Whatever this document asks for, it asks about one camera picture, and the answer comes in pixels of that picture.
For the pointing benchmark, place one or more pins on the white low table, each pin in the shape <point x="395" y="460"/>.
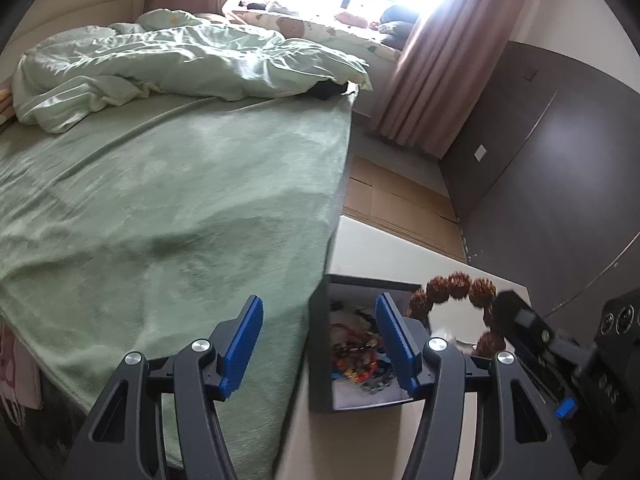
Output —
<point x="380" y="250"/>

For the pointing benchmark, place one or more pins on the dark brown wardrobe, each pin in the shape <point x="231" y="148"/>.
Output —
<point x="550" y="185"/>

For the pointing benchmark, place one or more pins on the printed window seat cushion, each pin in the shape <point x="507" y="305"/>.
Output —
<point x="310" y="27"/>

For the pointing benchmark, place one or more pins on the pink plush toy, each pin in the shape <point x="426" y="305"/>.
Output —
<point x="352" y="17"/>

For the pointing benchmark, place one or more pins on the pink pig printed cloth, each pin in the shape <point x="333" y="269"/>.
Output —
<point x="17" y="370"/>

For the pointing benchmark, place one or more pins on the light green duvet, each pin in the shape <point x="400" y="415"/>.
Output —
<point x="175" y="60"/>

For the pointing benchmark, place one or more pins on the black box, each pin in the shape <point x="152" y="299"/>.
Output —
<point x="320" y="360"/>

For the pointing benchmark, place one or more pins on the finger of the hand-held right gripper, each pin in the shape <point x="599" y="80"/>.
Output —
<point x="520" y="317"/>
<point x="566" y="407"/>

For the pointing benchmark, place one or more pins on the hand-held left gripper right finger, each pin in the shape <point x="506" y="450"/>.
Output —
<point x="395" y="345"/>

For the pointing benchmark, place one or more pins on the dark blue pillow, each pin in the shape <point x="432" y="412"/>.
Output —
<point x="397" y="17"/>

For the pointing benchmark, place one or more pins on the flat cardboard sheet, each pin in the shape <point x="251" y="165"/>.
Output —
<point x="390" y="200"/>

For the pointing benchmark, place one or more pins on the white wall socket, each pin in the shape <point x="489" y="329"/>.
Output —
<point x="481" y="152"/>

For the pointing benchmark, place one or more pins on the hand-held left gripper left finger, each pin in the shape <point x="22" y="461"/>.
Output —
<point x="245" y="345"/>

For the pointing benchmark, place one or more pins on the pink pillow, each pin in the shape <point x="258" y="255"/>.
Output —
<point x="4" y="105"/>

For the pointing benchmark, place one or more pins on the green bed blanket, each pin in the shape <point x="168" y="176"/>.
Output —
<point x="150" y="210"/>

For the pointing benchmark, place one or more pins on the cream bed headboard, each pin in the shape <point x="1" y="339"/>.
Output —
<point x="75" y="5"/>

